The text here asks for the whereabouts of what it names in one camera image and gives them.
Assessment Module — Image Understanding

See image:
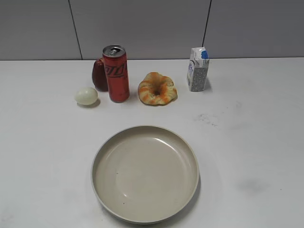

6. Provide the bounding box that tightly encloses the red cola can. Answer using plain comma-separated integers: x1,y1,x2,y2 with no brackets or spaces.
102,45,130,103

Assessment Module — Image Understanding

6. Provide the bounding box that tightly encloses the beige round plate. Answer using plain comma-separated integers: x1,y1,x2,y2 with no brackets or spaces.
91,125,200,224

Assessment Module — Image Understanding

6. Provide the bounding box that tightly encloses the orange striped croissant bread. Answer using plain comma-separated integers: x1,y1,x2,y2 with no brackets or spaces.
138,72,178,105

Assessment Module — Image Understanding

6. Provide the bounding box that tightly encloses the dark red wax apple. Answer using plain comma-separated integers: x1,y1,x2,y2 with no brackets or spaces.
92,58,108,92

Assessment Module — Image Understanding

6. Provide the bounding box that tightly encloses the small white milk carton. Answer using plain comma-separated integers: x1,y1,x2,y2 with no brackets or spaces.
187,47,209,92

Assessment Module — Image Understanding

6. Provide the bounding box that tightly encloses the white egg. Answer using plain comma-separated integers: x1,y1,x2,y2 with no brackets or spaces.
75,87,98,105

